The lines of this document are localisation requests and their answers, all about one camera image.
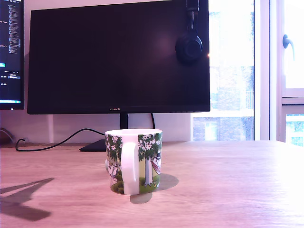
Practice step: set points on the pale green coffee capsule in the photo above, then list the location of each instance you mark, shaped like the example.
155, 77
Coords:
106, 164

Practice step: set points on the white mug with tree print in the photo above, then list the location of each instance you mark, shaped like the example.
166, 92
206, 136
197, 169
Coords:
129, 166

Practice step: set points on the black headphones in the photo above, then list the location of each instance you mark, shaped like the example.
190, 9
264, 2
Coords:
189, 48

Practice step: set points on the large black Huawei monitor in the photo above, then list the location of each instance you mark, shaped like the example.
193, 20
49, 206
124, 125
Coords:
95, 59

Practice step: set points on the dark brown round object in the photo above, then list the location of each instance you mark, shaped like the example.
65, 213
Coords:
3, 137

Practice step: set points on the black monitor showing text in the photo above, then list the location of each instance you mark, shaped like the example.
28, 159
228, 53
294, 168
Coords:
12, 47

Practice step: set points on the white window frame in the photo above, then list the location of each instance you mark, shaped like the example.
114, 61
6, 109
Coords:
264, 71

